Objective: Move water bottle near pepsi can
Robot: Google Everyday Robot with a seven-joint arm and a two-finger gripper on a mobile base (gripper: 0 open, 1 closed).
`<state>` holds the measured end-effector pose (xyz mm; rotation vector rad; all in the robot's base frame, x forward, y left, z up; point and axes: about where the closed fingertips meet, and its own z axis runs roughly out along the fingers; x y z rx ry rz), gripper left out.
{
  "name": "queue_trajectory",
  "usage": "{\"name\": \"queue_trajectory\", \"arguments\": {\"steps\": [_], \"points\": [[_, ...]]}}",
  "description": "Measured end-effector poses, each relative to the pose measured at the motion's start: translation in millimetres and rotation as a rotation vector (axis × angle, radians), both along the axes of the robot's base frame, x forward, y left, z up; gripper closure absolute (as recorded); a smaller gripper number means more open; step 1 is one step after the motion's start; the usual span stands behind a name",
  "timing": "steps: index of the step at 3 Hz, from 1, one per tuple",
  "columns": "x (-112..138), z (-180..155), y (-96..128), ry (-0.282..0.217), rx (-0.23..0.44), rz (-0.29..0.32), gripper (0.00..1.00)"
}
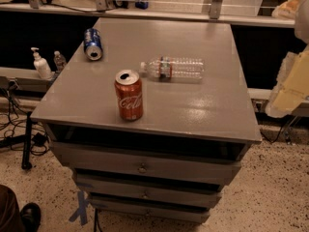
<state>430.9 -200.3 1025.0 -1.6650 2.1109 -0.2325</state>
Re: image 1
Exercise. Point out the grey drawer cabinet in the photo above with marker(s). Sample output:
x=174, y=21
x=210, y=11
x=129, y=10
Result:
x=210, y=120

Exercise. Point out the red coca-cola can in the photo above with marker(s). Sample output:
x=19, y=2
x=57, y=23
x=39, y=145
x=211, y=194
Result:
x=128, y=87

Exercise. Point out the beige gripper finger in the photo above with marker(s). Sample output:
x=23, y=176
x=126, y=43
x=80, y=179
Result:
x=292, y=87

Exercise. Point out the blue tape cross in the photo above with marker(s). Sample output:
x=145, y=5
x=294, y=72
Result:
x=81, y=214

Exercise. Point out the black shoe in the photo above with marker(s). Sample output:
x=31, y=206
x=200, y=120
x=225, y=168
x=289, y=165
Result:
x=31, y=216

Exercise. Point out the small clear bottle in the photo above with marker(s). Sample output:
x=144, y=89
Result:
x=59, y=60

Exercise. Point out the black stand leg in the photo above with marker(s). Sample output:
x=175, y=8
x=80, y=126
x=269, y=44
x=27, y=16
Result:
x=26, y=164

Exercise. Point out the blue pepsi can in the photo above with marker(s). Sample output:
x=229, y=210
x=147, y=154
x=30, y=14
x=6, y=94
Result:
x=92, y=44

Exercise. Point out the clear plastic water bottle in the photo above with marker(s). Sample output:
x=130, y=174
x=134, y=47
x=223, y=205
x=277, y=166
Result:
x=165, y=68

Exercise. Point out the brown trouser leg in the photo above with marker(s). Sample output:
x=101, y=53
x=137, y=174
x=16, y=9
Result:
x=10, y=219

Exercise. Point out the top drawer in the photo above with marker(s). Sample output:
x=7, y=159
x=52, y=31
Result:
x=145, y=164

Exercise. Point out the middle drawer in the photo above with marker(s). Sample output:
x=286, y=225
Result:
x=107, y=186

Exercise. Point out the bottom drawer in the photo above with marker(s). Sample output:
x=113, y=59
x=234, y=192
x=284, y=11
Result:
x=150, y=209

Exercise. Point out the drawer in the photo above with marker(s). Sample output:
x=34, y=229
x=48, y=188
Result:
x=145, y=164
x=150, y=209
x=107, y=186

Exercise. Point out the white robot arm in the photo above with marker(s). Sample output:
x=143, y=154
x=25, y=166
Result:
x=299, y=11

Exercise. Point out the white pump dispenser bottle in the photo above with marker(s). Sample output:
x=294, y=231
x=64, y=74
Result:
x=41, y=65

